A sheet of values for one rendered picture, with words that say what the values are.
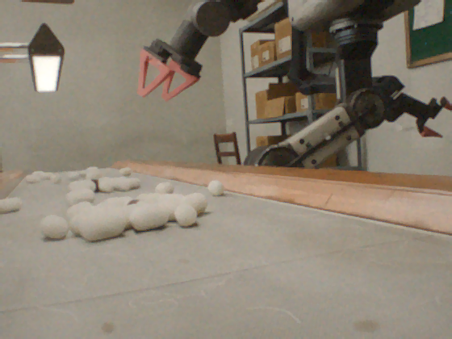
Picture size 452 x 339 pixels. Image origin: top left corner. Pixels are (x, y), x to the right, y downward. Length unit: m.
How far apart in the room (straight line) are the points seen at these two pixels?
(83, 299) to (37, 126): 4.98
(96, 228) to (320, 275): 0.18
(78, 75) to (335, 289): 5.11
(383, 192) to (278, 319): 0.21
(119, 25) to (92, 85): 0.81
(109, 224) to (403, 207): 0.23
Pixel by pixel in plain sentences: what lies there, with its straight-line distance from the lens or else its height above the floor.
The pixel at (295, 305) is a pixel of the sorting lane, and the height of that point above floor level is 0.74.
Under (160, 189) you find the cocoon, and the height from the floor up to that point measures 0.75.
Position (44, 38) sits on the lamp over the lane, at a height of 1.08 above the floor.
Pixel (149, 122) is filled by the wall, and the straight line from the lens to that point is 5.30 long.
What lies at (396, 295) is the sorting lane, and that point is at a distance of 0.20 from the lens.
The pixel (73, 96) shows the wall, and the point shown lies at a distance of 5.22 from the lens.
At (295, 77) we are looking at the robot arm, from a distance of 1.79.
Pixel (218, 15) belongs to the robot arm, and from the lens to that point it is 0.71.
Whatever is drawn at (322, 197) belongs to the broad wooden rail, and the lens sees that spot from 0.41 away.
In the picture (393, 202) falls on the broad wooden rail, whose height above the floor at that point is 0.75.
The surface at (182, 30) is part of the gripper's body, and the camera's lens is 0.78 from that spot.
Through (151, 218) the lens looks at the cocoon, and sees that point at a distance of 0.36.
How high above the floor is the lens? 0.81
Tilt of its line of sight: 3 degrees down
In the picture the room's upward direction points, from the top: 4 degrees counter-clockwise
